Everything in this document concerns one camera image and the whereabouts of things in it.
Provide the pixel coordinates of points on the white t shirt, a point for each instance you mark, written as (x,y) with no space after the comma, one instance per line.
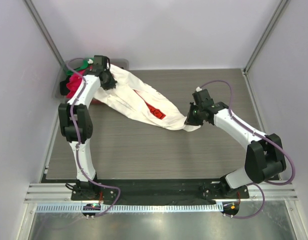
(140,102)

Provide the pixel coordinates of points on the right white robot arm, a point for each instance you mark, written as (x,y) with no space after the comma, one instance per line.
(263,158)

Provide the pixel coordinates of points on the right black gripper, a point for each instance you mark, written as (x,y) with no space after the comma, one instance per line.
(190,120)

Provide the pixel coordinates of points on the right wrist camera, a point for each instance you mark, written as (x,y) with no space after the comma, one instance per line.
(202,97)

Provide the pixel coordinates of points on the left aluminium post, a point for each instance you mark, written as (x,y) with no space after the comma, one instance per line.
(44,31)

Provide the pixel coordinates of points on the aluminium rail frame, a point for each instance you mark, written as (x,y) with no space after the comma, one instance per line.
(48,193)

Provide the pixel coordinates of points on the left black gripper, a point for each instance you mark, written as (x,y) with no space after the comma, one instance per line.
(111,84)

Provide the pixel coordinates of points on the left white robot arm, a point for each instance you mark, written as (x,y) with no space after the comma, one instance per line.
(77,127)

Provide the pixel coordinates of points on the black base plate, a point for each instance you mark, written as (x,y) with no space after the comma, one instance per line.
(158,190)

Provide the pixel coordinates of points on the aluminium post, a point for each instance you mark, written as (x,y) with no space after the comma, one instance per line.
(44,31)
(277,14)

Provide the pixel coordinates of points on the white slotted cable duct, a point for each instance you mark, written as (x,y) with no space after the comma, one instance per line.
(95,208)

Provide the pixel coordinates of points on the right aluminium post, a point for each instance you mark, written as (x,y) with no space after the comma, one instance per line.
(277,14)

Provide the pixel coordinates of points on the green t shirt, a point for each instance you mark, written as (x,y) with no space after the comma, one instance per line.
(78,64)

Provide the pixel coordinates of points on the pink t shirt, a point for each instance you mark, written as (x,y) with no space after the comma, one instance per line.
(75,81)

